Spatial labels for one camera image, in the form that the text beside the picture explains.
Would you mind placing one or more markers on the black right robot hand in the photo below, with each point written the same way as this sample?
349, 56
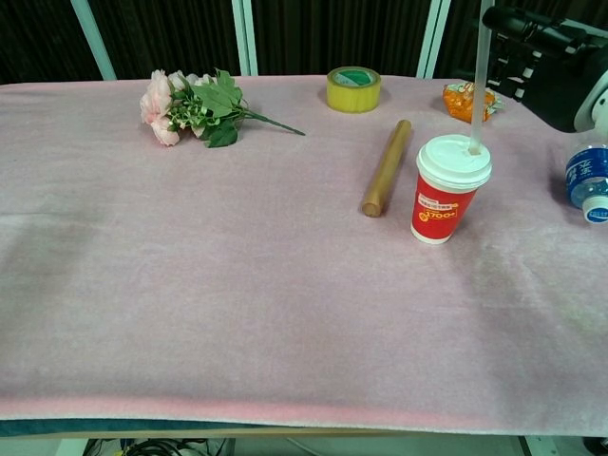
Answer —
560, 81

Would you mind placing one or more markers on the white straw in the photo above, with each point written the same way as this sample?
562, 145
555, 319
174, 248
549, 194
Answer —
480, 85

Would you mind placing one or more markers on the red white drink cup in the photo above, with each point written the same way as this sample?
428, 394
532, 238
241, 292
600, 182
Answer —
439, 204

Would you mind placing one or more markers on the clear bottle blue label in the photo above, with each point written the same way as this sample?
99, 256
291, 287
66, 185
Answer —
589, 176

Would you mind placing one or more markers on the orange snack packet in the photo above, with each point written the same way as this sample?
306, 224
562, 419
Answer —
458, 107

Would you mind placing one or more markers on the wooden rolling pin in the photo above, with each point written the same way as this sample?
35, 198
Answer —
387, 166

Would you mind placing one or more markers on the yellow packing tape roll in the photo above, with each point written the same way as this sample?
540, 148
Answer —
351, 100

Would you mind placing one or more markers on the pink artificial flower bouquet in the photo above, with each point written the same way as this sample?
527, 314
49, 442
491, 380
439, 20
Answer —
214, 102

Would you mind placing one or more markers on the pink table cloth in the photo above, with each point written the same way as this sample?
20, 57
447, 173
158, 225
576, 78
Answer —
237, 285

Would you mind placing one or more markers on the white partition post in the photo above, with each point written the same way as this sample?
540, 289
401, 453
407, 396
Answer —
433, 38
244, 38
92, 38

